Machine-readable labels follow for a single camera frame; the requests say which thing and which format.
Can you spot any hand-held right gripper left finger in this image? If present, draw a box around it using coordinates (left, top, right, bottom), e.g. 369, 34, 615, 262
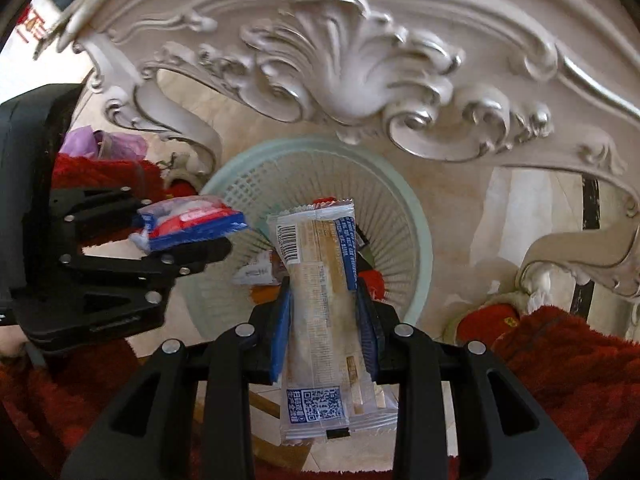
60, 279, 294, 480

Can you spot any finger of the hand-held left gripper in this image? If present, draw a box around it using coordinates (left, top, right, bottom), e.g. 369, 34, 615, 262
49, 186, 168, 247
10, 236, 233, 357

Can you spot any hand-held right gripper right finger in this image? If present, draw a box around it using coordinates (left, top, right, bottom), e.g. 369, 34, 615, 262
355, 279, 590, 480

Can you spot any beige snack packet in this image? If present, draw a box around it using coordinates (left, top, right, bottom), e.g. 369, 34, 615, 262
266, 198, 399, 447

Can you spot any red blue snack packet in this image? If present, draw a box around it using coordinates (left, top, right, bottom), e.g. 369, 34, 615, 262
128, 195, 250, 254

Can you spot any light green plastic basket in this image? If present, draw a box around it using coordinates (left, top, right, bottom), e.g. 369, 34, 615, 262
191, 137, 434, 356

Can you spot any purple plastic bag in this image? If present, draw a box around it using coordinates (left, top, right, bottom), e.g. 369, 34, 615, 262
60, 127, 149, 162

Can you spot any dark wrapper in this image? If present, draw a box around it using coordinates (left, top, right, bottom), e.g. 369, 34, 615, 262
356, 225, 378, 272

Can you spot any red white plush item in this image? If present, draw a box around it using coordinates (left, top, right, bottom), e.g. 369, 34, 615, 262
444, 287, 551, 348

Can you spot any carved white coffee table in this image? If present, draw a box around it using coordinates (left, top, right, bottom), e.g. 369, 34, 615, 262
30, 0, 640, 311

